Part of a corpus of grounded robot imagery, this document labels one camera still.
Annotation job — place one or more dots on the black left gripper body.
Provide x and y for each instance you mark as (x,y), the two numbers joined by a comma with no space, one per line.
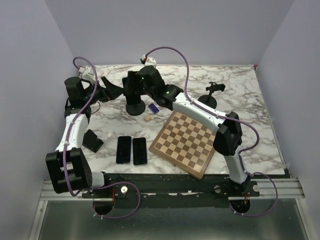
(103,95)

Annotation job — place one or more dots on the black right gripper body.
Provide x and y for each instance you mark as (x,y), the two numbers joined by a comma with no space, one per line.
(144,91)

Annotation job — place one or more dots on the black phone from wedge stand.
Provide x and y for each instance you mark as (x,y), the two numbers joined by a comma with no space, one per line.
(123,152)

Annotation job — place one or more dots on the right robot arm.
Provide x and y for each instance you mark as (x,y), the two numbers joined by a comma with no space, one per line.
(225,126)

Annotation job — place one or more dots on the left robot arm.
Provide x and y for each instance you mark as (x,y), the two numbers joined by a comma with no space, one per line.
(67,165)

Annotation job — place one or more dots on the black wedge phone stand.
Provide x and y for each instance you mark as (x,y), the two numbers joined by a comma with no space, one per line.
(91,141)

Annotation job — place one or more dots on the purple rectangular block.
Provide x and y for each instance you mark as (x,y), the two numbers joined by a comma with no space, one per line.
(153,108)

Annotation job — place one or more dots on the light wooden block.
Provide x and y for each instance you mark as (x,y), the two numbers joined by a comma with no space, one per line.
(148,118)

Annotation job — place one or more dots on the wooden chessboard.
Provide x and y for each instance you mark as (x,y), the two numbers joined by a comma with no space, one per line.
(185,146)

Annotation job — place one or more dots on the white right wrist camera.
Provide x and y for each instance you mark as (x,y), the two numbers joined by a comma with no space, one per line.
(148,61)

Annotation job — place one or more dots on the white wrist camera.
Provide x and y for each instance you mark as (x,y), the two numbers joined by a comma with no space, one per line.
(148,61)
(87,73)

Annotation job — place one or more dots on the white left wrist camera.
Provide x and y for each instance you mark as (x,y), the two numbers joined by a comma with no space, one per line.
(87,73)

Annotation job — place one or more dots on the aluminium mounting rail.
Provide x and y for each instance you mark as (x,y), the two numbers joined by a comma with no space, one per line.
(280,188)

